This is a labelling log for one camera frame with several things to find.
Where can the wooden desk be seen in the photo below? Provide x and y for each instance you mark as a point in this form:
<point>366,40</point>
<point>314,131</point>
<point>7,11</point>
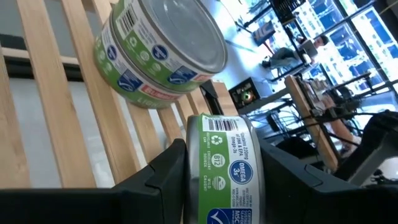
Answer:
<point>311,124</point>

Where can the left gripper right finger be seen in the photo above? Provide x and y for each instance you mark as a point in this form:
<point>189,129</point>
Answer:
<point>295,193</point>

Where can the wooden slatted shelf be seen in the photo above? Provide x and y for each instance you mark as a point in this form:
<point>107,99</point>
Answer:
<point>49,93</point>

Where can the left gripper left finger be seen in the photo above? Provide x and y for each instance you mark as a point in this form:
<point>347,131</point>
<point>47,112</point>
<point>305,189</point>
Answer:
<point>171,174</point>

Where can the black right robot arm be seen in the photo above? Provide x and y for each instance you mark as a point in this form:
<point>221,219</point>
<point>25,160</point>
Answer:
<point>379,130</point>

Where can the black computer case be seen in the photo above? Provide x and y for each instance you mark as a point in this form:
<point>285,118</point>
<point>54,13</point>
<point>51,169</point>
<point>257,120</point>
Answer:
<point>245,95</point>

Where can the tuna can green white label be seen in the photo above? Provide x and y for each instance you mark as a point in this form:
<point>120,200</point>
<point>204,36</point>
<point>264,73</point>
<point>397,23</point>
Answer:
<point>224,171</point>
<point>174,37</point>
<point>124,84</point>

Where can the person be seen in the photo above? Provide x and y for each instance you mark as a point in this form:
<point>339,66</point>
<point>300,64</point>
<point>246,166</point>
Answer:
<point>340,124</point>
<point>289,54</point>

